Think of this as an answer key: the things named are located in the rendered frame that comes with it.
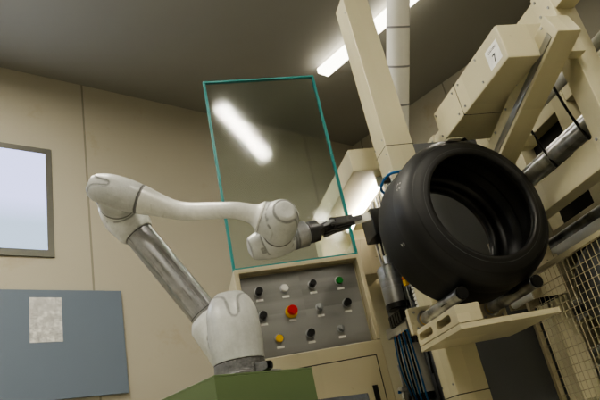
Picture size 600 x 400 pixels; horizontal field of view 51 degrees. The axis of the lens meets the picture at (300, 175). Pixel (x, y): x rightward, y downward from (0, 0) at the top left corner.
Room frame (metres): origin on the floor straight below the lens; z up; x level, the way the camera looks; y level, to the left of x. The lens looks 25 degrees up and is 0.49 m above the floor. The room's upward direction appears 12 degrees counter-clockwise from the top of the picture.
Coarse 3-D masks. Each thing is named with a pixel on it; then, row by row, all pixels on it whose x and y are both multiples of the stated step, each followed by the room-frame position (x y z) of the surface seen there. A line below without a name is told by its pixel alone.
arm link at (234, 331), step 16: (224, 304) 1.84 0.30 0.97; (240, 304) 1.85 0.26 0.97; (208, 320) 1.86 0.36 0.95; (224, 320) 1.83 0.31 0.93; (240, 320) 1.83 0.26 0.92; (256, 320) 1.88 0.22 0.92; (208, 336) 1.87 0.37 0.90; (224, 336) 1.83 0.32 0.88; (240, 336) 1.83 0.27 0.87; (256, 336) 1.86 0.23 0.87; (224, 352) 1.83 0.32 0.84; (240, 352) 1.83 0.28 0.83; (256, 352) 1.86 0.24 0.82
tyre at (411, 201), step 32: (416, 160) 2.03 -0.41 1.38; (448, 160) 2.24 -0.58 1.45; (480, 160) 2.22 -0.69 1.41; (416, 192) 1.98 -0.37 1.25; (448, 192) 2.36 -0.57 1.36; (480, 192) 2.37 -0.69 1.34; (512, 192) 2.28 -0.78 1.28; (384, 224) 2.14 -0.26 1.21; (416, 224) 1.99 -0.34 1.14; (512, 224) 2.36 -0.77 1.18; (544, 224) 2.14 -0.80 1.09; (416, 256) 2.05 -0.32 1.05; (448, 256) 2.00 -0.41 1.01; (480, 256) 2.02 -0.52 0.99; (512, 256) 2.06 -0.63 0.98; (416, 288) 2.22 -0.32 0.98; (448, 288) 2.12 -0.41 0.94; (480, 288) 2.09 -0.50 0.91
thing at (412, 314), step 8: (432, 304) 2.40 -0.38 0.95; (480, 304) 2.45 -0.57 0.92; (408, 312) 2.37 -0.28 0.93; (416, 312) 2.37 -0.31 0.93; (488, 312) 2.45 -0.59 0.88; (496, 312) 2.46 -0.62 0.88; (504, 312) 2.47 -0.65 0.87; (408, 320) 2.38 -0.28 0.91; (416, 320) 2.37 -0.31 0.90; (416, 328) 2.37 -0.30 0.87
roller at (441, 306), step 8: (456, 288) 2.05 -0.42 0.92; (464, 288) 2.05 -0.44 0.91; (448, 296) 2.10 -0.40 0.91; (456, 296) 2.05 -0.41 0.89; (464, 296) 2.05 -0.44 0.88; (440, 304) 2.17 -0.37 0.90; (448, 304) 2.13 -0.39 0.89; (424, 312) 2.32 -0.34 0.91; (432, 312) 2.25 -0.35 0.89; (440, 312) 2.22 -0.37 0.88; (424, 320) 2.34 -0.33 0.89
